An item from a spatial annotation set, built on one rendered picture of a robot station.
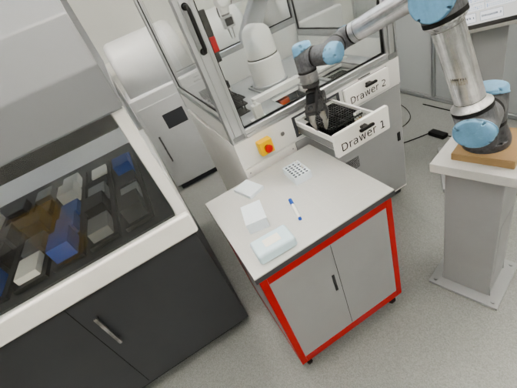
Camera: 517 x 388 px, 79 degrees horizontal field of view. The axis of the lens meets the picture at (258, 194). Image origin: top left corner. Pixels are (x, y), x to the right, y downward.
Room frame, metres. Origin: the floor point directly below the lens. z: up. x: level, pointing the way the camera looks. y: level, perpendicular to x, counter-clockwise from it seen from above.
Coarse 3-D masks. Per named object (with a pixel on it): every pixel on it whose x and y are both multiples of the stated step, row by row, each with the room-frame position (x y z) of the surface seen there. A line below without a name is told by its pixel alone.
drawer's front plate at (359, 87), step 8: (376, 72) 1.55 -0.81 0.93; (384, 72) 1.56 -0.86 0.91; (360, 80) 1.54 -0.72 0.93; (368, 80) 1.53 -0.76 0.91; (352, 88) 1.51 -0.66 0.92; (360, 88) 1.52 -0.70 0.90; (368, 88) 1.53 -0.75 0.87; (384, 88) 1.56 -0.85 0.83; (344, 96) 1.51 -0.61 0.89; (352, 96) 1.51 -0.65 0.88; (360, 96) 1.52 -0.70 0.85; (368, 96) 1.53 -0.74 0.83; (352, 104) 1.51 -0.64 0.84
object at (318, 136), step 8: (328, 104) 1.51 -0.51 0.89; (344, 104) 1.43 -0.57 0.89; (368, 112) 1.27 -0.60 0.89; (296, 120) 1.47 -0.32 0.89; (304, 120) 1.48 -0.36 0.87; (304, 128) 1.38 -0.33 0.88; (312, 128) 1.32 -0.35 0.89; (312, 136) 1.32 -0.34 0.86; (320, 136) 1.25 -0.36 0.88; (328, 136) 1.19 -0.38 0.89; (328, 144) 1.20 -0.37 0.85
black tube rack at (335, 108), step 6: (330, 108) 1.43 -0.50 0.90; (336, 108) 1.41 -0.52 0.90; (342, 108) 1.38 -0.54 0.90; (348, 108) 1.36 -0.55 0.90; (318, 114) 1.43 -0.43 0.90; (330, 114) 1.37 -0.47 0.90; (336, 114) 1.35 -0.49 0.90; (342, 114) 1.32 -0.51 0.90; (348, 114) 1.30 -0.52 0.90; (306, 120) 1.42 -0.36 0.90; (318, 120) 1.37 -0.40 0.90; (330, 120) 1.32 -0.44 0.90; (336, 120) 1.29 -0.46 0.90; (342, 120) 1.27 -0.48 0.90; (354, 120) 1.28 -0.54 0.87; (318, 126) 1.36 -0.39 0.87; (330, 126) 1.26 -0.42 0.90; (342, 126) 1.27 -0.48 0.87; (324, 132) 1.29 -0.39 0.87; (330, 132) 1.26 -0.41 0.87
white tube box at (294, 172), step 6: (294, 162) 1.26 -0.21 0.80; (300, 162) 1.24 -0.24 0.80; (282, 168) 1.25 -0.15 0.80; (288, 168) 1.24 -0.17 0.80; (294, 168) 1.22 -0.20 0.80; (300, 168) 1.20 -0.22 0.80; (306, 168) 1.18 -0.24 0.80; (288, 174) 1.20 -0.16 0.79; (294, 174) 1.17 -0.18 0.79; (300, 174) 1.16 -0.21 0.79; (306, 174) 1.14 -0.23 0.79; (294, 180) 1.14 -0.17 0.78; (300, 180) 1.14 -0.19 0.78
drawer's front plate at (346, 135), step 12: (384, 108) 1.18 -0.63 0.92; (360, 120) 1.15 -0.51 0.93; (372, 120) 1.16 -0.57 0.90; (384, 120) 1.18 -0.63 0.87; (336, 132) 1.14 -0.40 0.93; (348, 132) 1.13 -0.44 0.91; (360, 132) 1.15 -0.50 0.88; (372, 132) 1.16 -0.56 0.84; (336, 144) 1.12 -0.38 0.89; (348, 144) 1.13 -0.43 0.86; (360, 144) 1.14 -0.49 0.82; (336, 156) 1.13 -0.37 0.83
